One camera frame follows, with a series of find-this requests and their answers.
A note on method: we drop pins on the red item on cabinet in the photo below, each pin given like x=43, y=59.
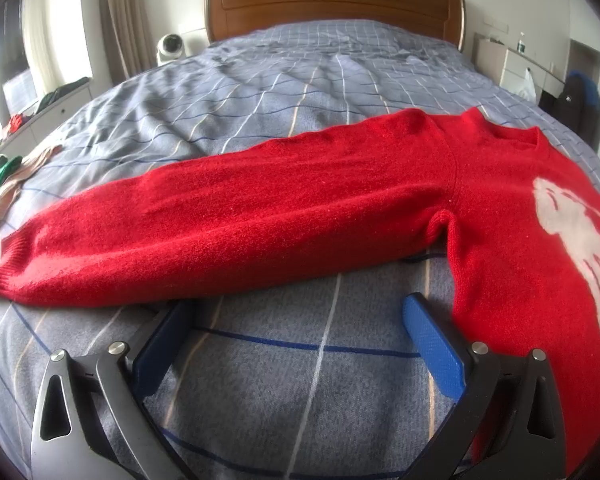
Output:
x=16, y=122

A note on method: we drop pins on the white window-side cabinet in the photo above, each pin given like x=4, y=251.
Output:
x=40, y=126

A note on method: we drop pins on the white nightstand dresser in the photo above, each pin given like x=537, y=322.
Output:
x=509, y=69

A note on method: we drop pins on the white round fan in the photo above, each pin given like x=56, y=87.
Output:
x=170, y=48

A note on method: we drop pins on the red knit sweater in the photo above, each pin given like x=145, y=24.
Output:
x=521, y=219

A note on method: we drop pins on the beige curtain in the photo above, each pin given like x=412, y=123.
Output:
x=128, y=45

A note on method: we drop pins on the dark clothes on cabinet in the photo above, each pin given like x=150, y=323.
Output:
x=55, y=95

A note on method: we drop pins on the black and blue jacket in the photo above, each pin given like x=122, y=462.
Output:
x=577, y=107

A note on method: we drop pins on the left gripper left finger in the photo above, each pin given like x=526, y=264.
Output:
x=90, y=419

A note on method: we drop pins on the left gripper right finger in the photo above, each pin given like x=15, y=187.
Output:
x=506, y=420

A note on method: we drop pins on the white plastic bag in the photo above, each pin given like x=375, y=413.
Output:
x=526, y=89

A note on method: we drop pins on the green and beige clothes pile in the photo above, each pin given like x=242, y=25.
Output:
x=11, y=185

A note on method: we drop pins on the brown wooden headboard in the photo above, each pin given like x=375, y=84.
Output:
x=440, y=19

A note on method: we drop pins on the small bottle on nightstand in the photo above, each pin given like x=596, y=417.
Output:
x=521, y=46

